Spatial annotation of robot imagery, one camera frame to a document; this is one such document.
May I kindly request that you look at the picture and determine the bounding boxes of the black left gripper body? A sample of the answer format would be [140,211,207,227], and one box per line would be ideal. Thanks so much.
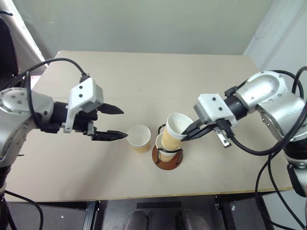
[71,109,99,141]

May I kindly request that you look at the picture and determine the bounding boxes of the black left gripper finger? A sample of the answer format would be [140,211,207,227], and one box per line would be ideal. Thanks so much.
[96,103,125,115]
[92,129,129,142]

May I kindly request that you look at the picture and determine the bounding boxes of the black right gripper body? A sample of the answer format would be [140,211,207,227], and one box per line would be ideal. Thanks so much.
[202,119,219,131]

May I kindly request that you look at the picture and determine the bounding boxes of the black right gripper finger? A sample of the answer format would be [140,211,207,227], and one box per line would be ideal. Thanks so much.
[183,126,216,141]
[181,119,209,135]

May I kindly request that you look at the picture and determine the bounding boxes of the ribbed brown paper cup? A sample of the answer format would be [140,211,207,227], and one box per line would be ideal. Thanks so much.
[161,113,194,151]

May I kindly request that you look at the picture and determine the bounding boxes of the smooth brown paper cup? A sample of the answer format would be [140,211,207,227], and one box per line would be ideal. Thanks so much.
[126,125,152,154]
[155,134,178,162]

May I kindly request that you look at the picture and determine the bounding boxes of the silver metal gripper plate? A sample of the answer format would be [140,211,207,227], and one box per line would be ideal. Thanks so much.
[214,127,232,148]

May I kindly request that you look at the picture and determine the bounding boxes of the dark rounded shape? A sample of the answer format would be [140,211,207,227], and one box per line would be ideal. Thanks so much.
[176,209,210,230]
[126,209,150,230]

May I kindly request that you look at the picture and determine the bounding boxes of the beige curtain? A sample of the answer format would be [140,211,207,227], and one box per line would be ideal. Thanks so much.
[0,0,48,72]

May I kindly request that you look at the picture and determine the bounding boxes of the black chair back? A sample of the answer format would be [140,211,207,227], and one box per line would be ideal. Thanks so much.
[0,16,20,78]

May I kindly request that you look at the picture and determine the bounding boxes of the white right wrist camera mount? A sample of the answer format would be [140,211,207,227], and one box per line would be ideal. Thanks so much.
[193,93,238,128]

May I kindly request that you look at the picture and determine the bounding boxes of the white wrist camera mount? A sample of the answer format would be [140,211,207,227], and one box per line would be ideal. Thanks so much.
[63,76,105,134]
[193,93,238,128]

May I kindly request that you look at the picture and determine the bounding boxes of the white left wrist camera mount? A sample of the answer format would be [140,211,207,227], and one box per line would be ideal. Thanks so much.
[63,76,105,134]

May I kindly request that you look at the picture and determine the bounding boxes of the wire cup holder brown base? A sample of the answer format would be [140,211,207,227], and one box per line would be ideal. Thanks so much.
[152,123,185,171]

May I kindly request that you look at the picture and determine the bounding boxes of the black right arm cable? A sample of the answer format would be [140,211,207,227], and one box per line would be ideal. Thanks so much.
[216,70,307,230]

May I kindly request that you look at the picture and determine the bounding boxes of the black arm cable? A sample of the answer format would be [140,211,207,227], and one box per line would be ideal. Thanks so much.
[216,70,307,230]
[0,58,91,125]

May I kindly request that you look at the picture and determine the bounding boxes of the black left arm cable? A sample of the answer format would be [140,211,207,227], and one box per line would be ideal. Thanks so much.
[0,58,91,125]

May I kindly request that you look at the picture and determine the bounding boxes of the black floor cable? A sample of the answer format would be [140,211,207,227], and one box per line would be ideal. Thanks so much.
[0,190,44,230]

